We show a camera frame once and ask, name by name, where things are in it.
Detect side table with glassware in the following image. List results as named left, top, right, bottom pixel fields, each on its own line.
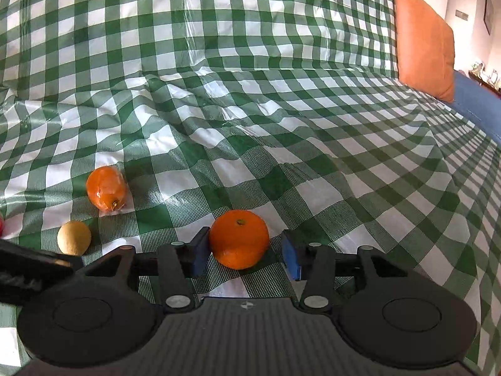
left=467, top=60, right=501, bottom=95

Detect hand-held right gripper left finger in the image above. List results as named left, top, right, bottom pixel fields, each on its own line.
left=80, top=226, right=212, bottom=314

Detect wrapped orange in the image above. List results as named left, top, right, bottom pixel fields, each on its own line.
left=85, top=165, right=132, bottom=216

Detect bare orange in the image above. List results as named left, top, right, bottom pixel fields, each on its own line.
left=209, top=209, right=271, bottom=270

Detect green checked tablecloth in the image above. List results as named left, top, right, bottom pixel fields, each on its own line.
left=0, top=0, right=501, bottom=376

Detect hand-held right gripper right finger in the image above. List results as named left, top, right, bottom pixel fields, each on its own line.
left=281, top=229, right=411, bottom=314

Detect framed wall picture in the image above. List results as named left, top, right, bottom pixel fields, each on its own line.
left=483, top=0, right=494, bottom=35

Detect small beige round fruit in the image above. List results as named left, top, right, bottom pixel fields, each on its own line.
left=57, top=221, right=92, bottom=255

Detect blue sofa seat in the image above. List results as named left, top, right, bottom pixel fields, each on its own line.
left=440, top=70, right=501, bottom=144

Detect orange cushion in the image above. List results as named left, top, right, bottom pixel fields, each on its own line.
left=393, top=0, right=456, bottom=103

